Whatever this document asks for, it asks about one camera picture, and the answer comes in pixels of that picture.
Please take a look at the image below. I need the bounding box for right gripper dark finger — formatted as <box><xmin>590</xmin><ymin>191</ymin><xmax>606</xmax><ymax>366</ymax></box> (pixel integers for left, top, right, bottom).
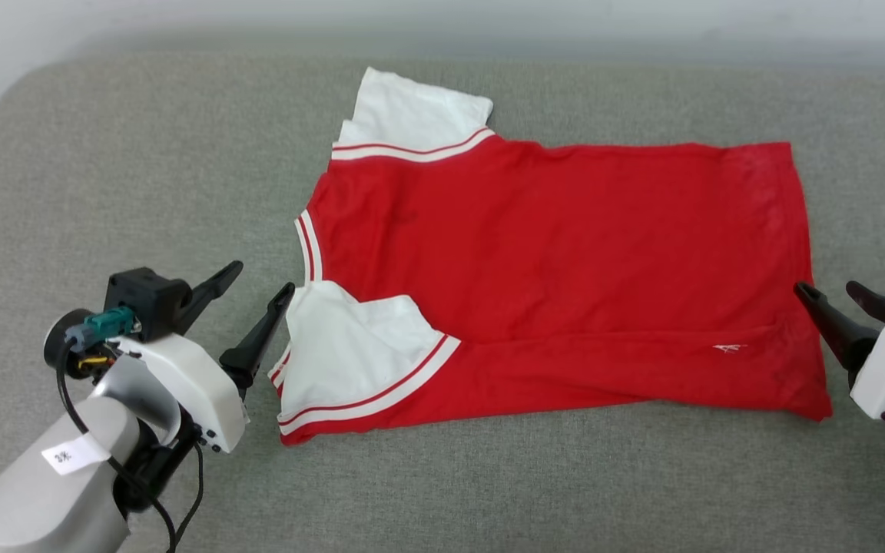
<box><xmin>846</xmin><ymin>280</ymin><xmax>885</xmax><ymax>323</ymax></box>
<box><xmin>794</xmin><ymin>282</ymin><xmax>881</xmax><ymax>371</ymax></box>

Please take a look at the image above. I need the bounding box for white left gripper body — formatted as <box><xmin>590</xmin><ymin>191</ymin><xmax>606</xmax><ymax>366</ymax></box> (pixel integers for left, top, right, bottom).
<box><xmin>43</xmin><ymin>309</ymin><xmax>250</xmax><ymax>454</ymax></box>

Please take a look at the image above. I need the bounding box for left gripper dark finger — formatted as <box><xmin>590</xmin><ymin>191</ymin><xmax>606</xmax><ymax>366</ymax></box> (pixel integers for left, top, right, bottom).
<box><xmin>174</xmin><ymin>260</ymin><xmax>244</xmax><ymax>335</ymax></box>
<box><xmin>219</xmin><ymin>282</ymin><xmax>297</xmax><ymax>400</ymax></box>

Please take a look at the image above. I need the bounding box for red and white basketball jersey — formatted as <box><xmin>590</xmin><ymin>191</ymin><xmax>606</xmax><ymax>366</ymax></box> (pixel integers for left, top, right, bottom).
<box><xmin>268</xmin><ymin>67</ymin><xmax>834</xmax><ymax>446</ymax></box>

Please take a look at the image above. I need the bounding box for grey fabric sofa seat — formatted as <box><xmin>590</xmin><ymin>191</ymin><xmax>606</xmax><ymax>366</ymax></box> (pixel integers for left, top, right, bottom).
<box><xmin>0</xmin><ymin>54</ymin><xmax>885</xmax><ymax>553</ymax></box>

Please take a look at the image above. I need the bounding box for white paper tag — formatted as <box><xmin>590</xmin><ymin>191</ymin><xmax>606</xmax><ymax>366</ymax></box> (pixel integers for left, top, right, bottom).
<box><xmin>41</xmin><ymin>434</ymin><xmax>111</xmax><ymax>477</ymax></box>

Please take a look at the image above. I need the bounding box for teal left cable plug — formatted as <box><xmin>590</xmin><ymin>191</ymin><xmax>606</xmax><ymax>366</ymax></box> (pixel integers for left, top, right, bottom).
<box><xmin>65</xmin><ymin>306</ymin><xmax>136</xmax><ymax>350</ymax></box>

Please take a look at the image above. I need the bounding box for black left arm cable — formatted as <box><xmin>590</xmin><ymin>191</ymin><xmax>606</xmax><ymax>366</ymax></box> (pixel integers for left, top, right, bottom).
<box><xmin>55</xmin><ymin>338</ymin><xmax>205</xmax><ymax>553</ymax></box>

